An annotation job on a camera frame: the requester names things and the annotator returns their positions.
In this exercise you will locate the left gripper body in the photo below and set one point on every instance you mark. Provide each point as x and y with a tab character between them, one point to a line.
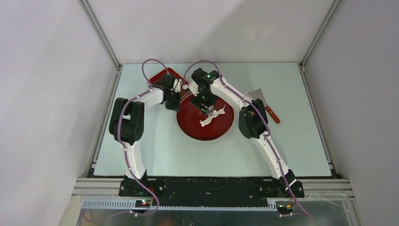
173	103

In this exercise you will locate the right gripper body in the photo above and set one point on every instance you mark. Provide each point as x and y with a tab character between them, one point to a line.
206	99

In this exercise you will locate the round red plate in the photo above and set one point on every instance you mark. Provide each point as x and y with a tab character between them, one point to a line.
189	118

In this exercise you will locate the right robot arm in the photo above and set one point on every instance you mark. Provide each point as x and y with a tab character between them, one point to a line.
207	88

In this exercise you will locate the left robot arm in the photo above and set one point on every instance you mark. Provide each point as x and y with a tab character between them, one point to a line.
127	119

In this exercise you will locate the white dough ball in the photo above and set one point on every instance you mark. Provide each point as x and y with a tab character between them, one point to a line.
211	116

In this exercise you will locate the rectangular red tray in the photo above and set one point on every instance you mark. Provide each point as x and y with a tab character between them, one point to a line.
157	78

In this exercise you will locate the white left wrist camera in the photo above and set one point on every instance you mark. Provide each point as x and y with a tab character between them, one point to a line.
177	85

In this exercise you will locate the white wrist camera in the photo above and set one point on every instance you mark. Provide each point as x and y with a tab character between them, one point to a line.
177	85
191	87

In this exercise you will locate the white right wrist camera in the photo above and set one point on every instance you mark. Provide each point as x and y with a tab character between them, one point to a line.
191	87

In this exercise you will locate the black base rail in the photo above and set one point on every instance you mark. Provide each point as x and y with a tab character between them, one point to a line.
206	191

